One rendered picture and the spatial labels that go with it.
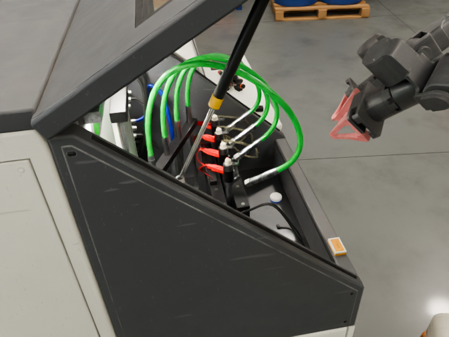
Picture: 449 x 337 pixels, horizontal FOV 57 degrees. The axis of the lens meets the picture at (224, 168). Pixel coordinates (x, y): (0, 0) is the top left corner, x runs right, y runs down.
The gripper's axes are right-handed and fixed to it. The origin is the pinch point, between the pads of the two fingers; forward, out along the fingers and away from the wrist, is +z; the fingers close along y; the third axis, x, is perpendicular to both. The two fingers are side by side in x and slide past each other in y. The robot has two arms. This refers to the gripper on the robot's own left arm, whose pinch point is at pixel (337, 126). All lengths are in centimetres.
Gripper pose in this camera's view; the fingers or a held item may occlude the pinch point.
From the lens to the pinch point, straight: 88.3
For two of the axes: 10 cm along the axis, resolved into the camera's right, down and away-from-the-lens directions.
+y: -3.9, 7.3, -5.6
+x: 7.4, 6.1, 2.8
